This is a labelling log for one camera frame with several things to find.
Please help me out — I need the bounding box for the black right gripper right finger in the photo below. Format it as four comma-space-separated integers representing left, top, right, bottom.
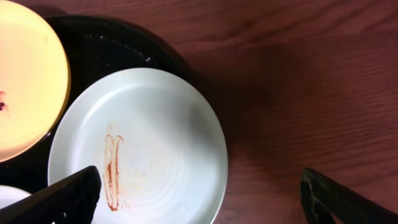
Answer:
300, 168, 397, 224

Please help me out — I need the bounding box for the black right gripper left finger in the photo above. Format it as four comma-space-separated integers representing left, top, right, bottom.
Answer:
1, 166, 101, 224

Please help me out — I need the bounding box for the black round tray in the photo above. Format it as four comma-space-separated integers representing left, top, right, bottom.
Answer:
1, 16, 190, 193

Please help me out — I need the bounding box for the yellow plate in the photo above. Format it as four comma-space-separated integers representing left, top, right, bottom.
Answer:
1, 1, 70, 161

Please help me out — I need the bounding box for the light blue plate front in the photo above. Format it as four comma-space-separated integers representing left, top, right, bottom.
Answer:
0, 185, 30, 209

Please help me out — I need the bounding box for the light blue plate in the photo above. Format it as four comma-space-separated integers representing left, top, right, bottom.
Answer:
47, 68, 228, 224
0, 185, 30, 209

